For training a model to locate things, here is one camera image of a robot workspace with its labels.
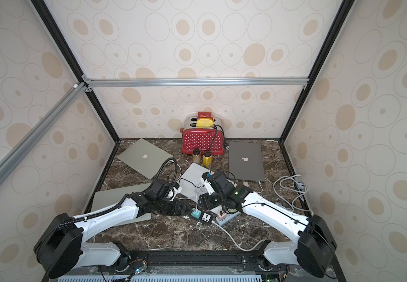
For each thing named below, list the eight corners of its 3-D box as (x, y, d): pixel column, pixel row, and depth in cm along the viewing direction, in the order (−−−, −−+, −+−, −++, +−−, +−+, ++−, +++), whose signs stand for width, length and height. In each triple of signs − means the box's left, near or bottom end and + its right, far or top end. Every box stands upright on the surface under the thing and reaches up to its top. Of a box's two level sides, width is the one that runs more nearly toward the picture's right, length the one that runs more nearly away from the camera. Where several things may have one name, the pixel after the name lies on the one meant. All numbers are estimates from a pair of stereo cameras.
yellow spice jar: (202, 164, 108) (202, 155, 101) (206, 159, 111) (206, 149, 104) (208, 167, 107) (208, 158, 100) (212, 162, 109) (213, 153, 102)
